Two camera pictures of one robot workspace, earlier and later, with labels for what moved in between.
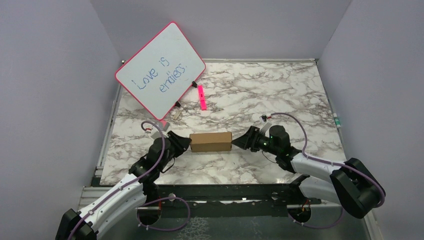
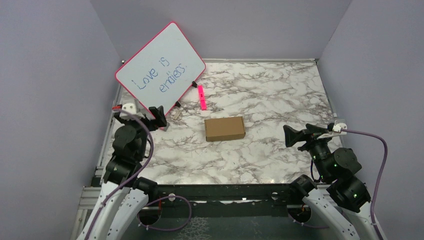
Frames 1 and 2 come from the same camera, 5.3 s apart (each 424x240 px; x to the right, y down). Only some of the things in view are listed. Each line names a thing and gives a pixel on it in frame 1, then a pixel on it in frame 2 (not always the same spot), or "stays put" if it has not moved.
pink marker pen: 203,104 stays put
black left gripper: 181,143 -> 158,112
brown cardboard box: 211,142 -> 223,128
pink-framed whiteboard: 156,75 stays put
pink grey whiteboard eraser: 165,125 stays put
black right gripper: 249,139 -> 312,133
